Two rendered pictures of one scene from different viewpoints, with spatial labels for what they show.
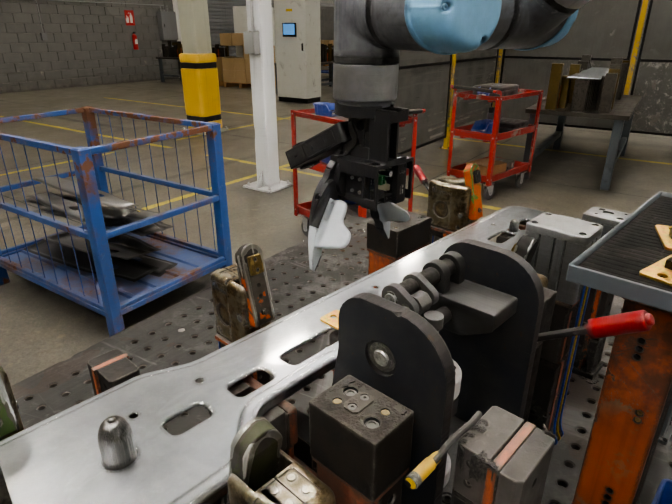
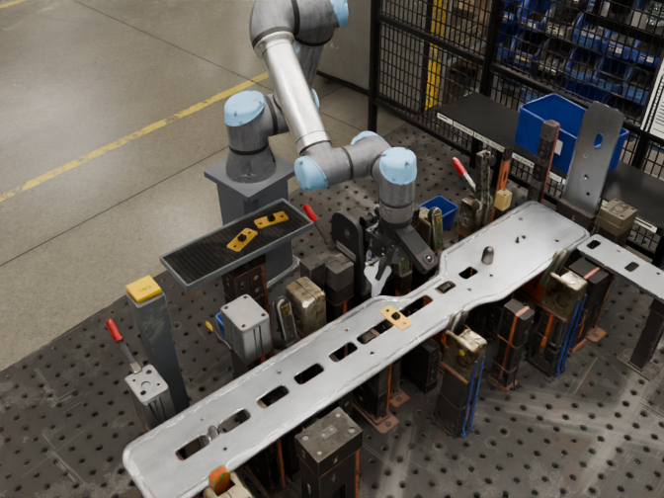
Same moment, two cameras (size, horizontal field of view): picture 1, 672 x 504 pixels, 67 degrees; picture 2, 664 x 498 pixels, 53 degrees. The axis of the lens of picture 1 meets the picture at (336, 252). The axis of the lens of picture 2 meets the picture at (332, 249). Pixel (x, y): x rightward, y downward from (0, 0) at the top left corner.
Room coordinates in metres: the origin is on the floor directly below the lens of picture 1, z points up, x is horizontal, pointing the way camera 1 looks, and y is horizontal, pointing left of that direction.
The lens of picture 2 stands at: (1.79, 0.00, 2.22)
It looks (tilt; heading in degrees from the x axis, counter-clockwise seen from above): 41 degrees down; 189
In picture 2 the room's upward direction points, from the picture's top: 1 degrees counter-clockwise
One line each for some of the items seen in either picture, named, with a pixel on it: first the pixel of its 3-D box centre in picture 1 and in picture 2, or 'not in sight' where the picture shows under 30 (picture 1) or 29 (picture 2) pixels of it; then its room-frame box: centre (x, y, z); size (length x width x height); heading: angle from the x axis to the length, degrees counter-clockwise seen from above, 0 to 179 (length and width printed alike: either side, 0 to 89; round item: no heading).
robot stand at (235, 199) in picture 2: not in sight; (257, 220); (0.17, -0.49, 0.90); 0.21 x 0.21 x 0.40; 55
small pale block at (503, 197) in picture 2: not in sight; (495, 240); (0.15, 0.27, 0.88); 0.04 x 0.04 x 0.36; 47
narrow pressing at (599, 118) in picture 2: not in sight; (590, 159); (0.11, 0.49, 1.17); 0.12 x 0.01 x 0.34; 47
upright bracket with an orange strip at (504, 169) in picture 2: not in sight; (495, 215); (0.11, 0.26, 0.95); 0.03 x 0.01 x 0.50; 137
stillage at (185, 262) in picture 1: (100, 208); not in sight; (2.72, 1.33, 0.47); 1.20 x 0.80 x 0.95; 56
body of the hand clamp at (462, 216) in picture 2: not in sight; (467, 245); (0.18, 0.18, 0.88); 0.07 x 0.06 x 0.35; 47
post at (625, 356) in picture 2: not in sight; (653, 330); (0.44, 0.68, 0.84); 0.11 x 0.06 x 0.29; 47
